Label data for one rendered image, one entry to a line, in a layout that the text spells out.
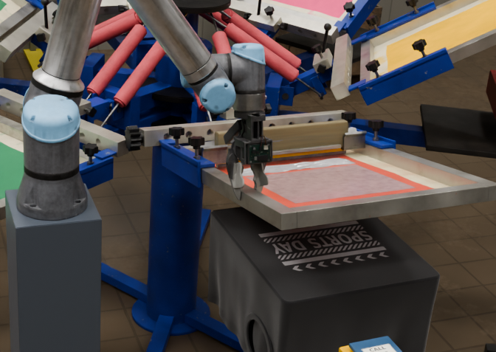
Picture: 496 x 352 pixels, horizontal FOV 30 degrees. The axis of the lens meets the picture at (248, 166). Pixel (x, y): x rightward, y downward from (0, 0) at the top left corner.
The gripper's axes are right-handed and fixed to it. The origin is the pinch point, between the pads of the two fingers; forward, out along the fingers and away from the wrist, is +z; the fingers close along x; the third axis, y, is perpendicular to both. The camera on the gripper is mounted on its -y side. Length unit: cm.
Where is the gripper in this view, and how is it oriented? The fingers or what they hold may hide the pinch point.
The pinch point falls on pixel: (246, 192)
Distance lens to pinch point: 220.0
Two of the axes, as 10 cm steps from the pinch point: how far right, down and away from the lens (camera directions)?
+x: 9.2, -1.0, 3.9
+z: 0.1, 9.8, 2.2
